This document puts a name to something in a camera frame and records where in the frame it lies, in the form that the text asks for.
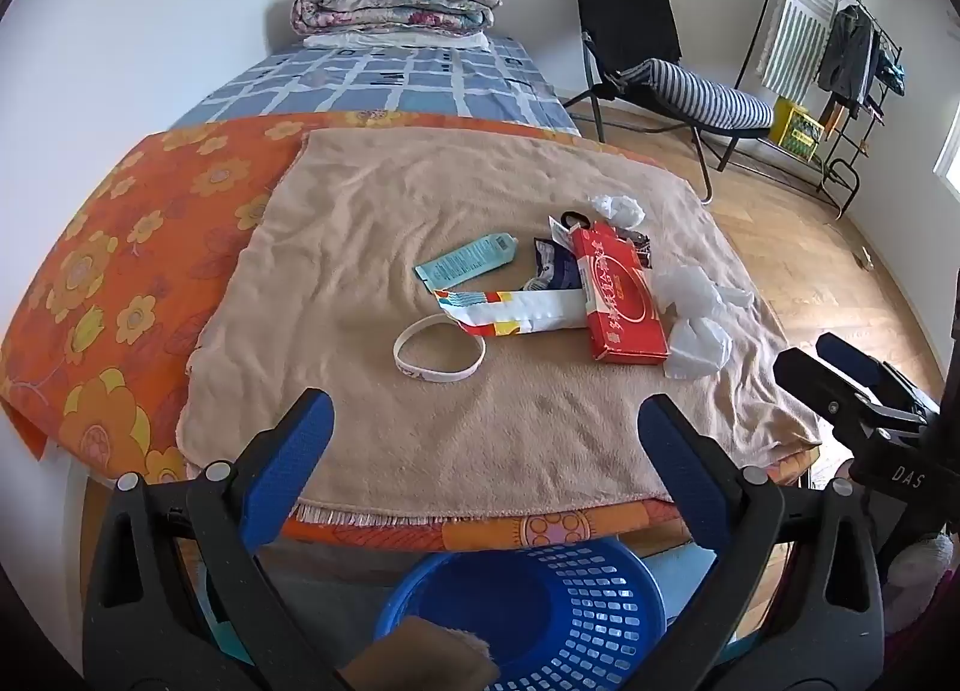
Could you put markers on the black metal clothes rack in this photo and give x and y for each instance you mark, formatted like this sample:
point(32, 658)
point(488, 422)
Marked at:
point(851, 184)

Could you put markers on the teal tube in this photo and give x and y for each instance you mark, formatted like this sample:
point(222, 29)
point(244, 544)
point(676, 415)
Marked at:
point(469, 259)

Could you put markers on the person's right forearm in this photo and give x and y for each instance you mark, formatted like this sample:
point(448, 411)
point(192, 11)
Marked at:
point(926, 571)

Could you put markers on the white pillow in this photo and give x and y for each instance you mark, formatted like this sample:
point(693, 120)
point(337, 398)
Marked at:
point(390, 42)

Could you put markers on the beige towel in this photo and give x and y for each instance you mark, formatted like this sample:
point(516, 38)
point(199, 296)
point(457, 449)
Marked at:
point(390, 211)

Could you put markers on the white tissue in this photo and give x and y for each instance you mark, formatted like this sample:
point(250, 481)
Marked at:
point(694, 289)
point(616, 209)
point(697, 349)

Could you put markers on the blue plastic basket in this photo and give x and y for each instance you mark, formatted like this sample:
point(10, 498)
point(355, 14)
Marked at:
point(540, 608)

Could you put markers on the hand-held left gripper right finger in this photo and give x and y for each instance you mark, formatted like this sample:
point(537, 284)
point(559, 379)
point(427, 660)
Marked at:
point(686, 473)

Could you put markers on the red cardboard box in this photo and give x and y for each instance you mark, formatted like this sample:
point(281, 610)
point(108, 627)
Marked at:
point(619, 293)

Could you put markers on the dark blue wrapper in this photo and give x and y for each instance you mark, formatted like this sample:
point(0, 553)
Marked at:
point(555, 263)

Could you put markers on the yellow crate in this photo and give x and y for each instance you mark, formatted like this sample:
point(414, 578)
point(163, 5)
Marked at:
point(795, 128)

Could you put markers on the dark patterned wrapper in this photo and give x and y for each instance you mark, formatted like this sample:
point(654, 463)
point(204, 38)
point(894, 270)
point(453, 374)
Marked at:
point(637, 247)

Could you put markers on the small white packet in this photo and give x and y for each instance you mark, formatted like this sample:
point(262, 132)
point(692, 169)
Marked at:
point(559, 233)

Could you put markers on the white wristband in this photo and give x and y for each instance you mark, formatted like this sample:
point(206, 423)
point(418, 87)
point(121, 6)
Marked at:
point(450, 379)

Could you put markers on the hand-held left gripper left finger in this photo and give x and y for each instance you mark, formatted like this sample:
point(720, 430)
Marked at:
point(289, 466)

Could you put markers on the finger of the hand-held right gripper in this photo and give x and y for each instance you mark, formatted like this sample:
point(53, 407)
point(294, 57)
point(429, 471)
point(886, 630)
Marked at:
point(851, 357)
point(814, 383)

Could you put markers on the black folding chair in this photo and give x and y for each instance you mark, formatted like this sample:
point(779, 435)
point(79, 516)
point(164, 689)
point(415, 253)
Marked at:
point(622, 15)

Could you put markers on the striped cushion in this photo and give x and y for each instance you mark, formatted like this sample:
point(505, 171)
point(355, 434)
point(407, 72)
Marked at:
point(705, 98)

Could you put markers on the brown paper piece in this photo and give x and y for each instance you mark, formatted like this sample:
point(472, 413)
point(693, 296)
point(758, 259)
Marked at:
point(427, 661)

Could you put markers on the blue checked bed sheet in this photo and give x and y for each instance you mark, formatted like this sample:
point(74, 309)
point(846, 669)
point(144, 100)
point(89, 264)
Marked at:
point(420, 83)

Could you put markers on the orange floral blanket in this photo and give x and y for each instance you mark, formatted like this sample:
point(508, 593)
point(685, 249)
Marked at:
point(127, 226)

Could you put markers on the colourful striped wrapper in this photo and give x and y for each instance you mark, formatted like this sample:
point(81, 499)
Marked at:
point(510, 312)

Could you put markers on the striped towel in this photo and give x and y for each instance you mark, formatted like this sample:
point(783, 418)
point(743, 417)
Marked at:
point(799, 23)

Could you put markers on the dark grey jacket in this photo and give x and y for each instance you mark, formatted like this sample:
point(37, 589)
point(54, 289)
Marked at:
point(847, 57)

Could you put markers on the teal garment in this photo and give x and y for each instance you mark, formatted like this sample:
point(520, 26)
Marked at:
point(892, 72)

